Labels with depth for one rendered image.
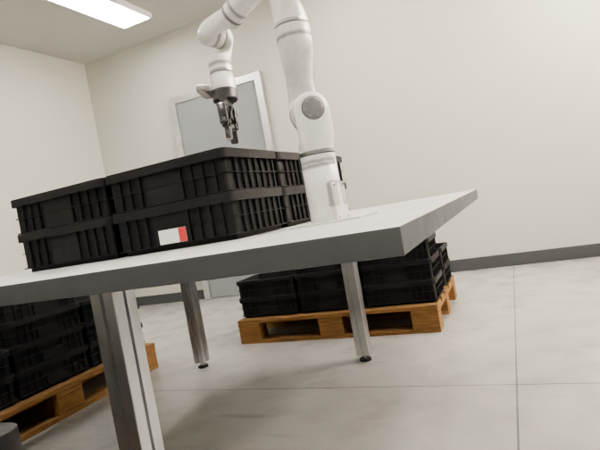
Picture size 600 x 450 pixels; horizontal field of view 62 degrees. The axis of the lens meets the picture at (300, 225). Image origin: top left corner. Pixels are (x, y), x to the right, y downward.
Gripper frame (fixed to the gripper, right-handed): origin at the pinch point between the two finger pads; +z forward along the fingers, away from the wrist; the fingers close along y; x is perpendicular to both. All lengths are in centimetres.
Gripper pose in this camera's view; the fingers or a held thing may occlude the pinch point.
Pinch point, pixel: (231, 137)
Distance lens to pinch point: 150.7
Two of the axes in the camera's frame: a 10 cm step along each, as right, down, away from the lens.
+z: 1.6, 9.9, -0.5
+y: 1.4, 0.2, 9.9
